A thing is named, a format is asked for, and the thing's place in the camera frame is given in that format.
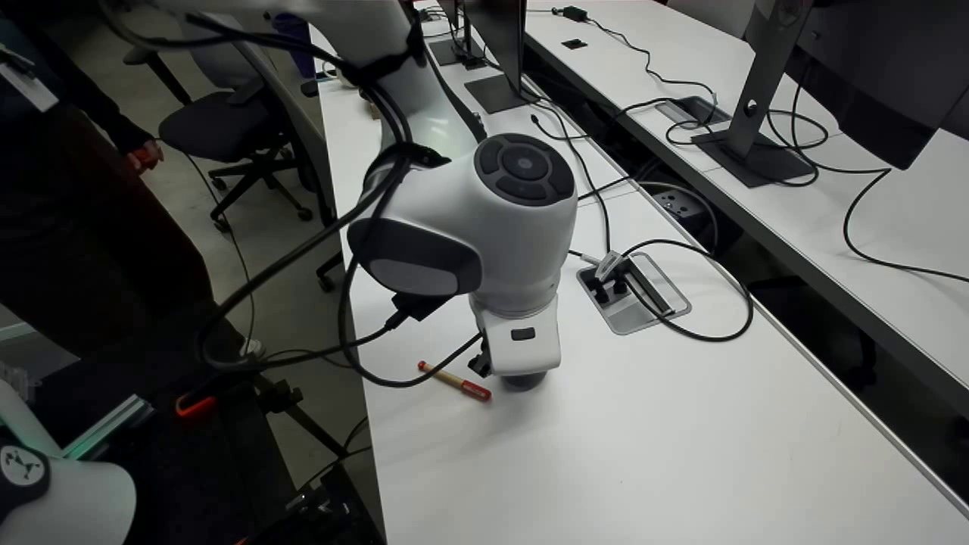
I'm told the white robot base green light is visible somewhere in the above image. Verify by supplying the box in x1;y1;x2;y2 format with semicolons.
0;374;141;545

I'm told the red and beige pen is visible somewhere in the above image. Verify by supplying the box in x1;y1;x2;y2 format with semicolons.
414;357;498;406

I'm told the grey power strip box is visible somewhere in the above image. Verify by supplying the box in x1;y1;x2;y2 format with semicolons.
652;94;734;130

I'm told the silver monitor stand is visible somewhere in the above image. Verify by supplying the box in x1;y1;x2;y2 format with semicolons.
688;0;823;190

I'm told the silver aluminium extrusion bar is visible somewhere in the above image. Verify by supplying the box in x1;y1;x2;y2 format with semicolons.
57;394;157;462

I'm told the dark clothed person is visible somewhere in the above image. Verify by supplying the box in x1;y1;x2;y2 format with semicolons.
0;89;221;341

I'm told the black monitor on silver stand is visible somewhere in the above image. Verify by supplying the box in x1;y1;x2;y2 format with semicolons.
792;0;969;172

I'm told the black looping table cable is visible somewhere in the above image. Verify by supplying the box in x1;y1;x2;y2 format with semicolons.
528;101;617;258

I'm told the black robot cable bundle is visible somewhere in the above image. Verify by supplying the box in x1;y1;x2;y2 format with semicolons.
195;135;491;394

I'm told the black cable loop at socket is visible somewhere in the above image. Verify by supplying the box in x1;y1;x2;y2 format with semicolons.
565;232;759;347

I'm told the black clamp orange handle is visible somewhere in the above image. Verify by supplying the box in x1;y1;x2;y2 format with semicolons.
169;391;221;423

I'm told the black monitor power cable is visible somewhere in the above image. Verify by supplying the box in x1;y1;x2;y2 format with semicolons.
840;164;969;288

